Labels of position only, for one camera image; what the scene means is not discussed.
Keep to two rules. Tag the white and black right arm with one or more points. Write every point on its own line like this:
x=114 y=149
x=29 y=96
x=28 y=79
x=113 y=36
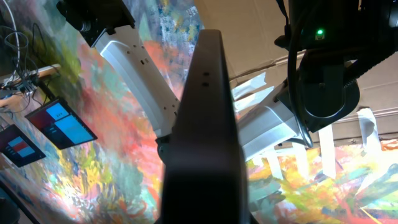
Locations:
x=321 y=91

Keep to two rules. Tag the computer monitor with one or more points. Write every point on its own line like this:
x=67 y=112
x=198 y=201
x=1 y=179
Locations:
x=18 y=148
x=60 y=124

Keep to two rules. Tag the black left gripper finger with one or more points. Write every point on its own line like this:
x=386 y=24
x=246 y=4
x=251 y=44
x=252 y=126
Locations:
x=205 y=179

